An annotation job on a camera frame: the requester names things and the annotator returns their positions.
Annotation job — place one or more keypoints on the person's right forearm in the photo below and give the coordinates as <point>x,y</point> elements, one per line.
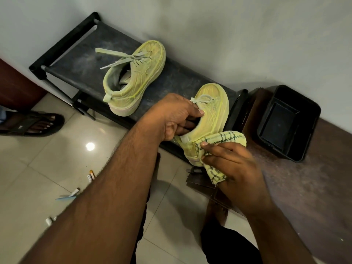
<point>277,239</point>

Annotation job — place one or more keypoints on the person's right hand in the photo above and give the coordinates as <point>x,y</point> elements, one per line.
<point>242,178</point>

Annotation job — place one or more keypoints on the person's black shorts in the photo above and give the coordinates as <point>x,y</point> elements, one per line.
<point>228,244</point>

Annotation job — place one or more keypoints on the small white scrap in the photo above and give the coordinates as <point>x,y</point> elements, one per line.
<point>49,221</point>

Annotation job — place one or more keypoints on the small white tube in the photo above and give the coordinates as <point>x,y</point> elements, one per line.
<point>74,192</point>

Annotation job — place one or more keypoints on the person's left forearm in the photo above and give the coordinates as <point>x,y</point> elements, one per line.
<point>110,195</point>

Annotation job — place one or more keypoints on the black plastic bin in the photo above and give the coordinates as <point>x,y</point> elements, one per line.
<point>288,120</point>

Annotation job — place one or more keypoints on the black metal shoe rack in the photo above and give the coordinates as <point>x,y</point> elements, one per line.
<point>82,63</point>

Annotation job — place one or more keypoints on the blue paper scrap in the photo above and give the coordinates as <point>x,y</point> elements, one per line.
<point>66,198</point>

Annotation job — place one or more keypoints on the person's right thumb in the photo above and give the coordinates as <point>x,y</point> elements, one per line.
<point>213,161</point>

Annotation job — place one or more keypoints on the yellow checked cloth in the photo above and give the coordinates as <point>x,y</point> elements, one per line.
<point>220,137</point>

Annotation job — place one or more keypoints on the small orange capped tube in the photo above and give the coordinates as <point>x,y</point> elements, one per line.
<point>91,174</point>

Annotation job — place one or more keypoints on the brown wooden low table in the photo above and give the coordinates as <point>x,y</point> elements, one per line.
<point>310,189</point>

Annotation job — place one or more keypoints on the brown wooden door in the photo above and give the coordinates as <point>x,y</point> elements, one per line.
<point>16,87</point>

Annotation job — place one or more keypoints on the person's left thumb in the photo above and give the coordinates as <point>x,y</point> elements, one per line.
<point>189,108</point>

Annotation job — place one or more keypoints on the yellow sneaker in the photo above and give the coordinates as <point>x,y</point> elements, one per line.
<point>137,85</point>
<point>217,107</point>

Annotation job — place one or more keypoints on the person's leg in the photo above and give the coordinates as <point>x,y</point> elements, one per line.
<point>217,213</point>

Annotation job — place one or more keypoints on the person's left hand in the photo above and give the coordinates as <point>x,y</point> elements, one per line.
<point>167,112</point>

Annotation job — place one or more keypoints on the black sandal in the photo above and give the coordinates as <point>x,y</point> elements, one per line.
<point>24,119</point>

